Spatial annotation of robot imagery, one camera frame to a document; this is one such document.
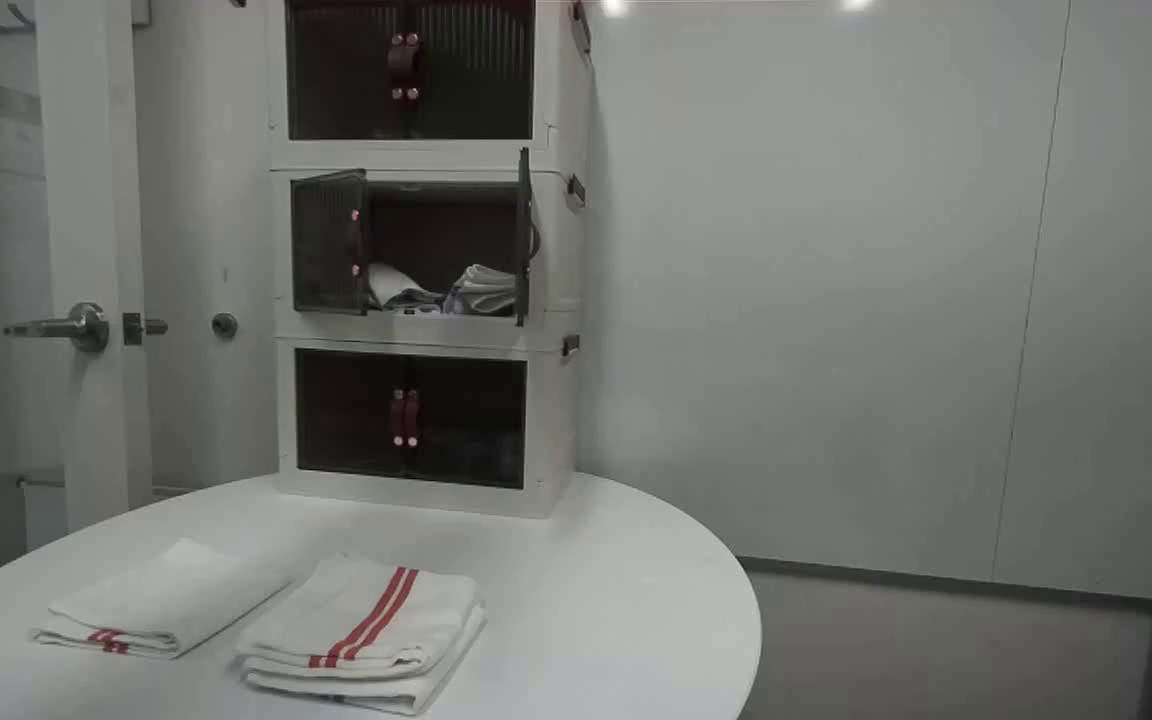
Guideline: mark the blue red checkered cloth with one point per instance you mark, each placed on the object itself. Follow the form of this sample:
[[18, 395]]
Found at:
[[426, 306]]

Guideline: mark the folded towel long red stripes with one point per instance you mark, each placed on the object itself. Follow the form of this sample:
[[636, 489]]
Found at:
[[362, 634]]

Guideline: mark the white room door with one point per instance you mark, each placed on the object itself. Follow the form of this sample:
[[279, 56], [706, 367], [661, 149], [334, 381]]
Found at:
[[84, 202]]

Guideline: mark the round silver wall knob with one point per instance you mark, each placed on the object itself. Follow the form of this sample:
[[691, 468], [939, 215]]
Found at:
[[227, 326]]

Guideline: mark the silver door latch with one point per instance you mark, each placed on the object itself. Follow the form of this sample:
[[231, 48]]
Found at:
[[137, 326]]

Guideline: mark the dark slatted drawer door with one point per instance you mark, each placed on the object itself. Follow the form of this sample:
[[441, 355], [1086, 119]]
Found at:
[[323, 244], [526, 243]]

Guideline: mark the small white blue-striped cloth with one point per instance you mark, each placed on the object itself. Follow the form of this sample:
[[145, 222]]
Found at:
[[389, 280]]

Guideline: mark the large white blue-striped towel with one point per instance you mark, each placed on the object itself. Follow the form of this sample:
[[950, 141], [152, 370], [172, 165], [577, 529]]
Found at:
[[487, 285]]

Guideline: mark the folded towel small red marks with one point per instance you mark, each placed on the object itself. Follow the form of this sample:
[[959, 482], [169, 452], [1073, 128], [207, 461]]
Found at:
[[156, 603]]

